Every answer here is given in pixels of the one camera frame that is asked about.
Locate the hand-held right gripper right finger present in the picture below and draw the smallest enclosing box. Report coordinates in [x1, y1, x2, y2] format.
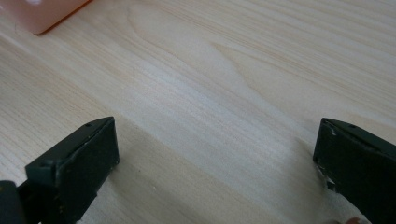
[312, 118, 396, 224]

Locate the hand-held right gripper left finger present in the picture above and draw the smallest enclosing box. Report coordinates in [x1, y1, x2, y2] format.
[18, 116, 120, 224]

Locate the orange plastic container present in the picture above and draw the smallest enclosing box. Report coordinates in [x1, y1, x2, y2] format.
[0, 0, 93, 35]

